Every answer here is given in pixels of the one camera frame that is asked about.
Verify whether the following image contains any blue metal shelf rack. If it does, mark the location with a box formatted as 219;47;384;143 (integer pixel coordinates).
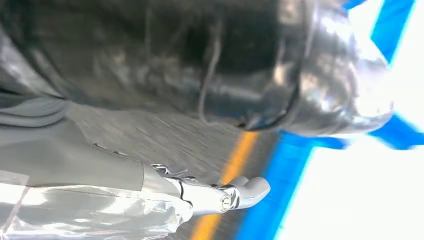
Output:
235;0;424;240

